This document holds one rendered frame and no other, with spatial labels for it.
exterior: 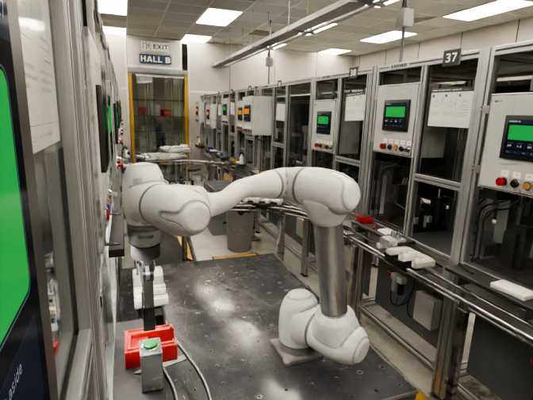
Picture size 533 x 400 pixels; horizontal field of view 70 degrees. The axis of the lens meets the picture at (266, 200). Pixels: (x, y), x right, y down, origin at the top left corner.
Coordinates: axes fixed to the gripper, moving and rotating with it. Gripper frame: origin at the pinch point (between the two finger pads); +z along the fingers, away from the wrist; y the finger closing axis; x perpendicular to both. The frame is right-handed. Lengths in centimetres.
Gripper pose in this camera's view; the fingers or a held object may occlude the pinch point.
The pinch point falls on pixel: (147, 313)
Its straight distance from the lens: 114.7
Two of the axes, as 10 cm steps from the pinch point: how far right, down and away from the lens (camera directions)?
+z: -0.3, 9.8, 2.1
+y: 3.4, 2.1, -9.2
